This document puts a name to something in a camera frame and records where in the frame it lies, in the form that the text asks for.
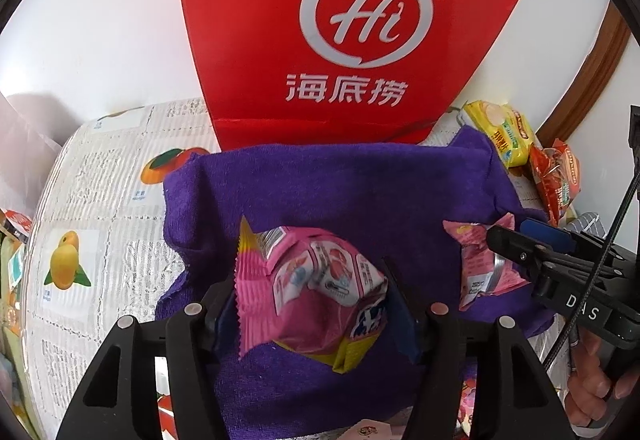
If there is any light pink snack packet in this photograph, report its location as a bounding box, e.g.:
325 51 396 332
443 212 532 312

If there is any orange red snack packet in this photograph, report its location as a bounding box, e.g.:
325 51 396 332
529 138 583 227

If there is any purple towel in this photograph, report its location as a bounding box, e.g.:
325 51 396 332
155 126 557 440

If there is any pink yellow-edged snack packet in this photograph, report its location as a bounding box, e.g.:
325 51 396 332
235 216 390 374

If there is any fruit print tablecloth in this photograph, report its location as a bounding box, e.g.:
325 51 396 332
25 100 571 440

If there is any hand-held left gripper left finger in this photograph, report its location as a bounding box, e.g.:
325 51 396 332
57 265 241 440

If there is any person's right hand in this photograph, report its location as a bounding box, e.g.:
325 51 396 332
567 330 640 428

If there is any grey checked cloth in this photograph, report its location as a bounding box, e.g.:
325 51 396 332
565 212 608 242

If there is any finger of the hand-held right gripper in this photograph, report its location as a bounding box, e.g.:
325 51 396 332
486 225 567 282
517 217 616 262

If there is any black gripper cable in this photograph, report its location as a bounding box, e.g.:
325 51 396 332
542 170 640 373

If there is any wooden door frame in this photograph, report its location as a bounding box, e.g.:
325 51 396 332
537 0 632 148

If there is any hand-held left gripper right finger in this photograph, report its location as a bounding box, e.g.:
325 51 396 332
380 257 568 440

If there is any red paper bag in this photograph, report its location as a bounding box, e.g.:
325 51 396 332
171 0 544 152

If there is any large yellow snack packet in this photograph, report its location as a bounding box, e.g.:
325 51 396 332
462 100 537 169

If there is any small pink snack packet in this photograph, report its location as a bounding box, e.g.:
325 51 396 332
457 374 482 437

